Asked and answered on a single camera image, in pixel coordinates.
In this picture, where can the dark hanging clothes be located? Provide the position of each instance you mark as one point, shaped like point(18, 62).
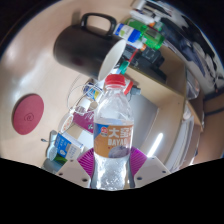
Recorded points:
point(186, 36)

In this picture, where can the clear red-capped drink bottle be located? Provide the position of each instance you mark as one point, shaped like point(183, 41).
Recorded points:
point(113, 140)

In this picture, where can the white and blue carton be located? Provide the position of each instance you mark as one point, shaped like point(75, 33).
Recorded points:
point(66, 146)

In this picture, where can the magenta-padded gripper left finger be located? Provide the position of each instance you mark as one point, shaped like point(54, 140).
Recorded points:
point(86, 163)

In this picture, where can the magenta pouch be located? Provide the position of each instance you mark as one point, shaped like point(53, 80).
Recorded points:
point(85, 121)

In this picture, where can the green plastic container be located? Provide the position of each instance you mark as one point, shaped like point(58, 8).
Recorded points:
point(151, 35)

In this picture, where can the white desk lamp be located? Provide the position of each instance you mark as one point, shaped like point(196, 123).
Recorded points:
point(155, 145)

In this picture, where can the flat round red coaster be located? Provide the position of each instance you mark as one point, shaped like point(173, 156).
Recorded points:
point(28, 114)

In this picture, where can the black mug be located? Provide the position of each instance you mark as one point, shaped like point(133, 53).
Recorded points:
point(83, 48)

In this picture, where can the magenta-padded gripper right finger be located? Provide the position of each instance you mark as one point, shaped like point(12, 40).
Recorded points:
point(137, 160)

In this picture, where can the white bottle with blue label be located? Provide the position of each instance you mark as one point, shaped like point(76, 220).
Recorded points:
point(128, 33)

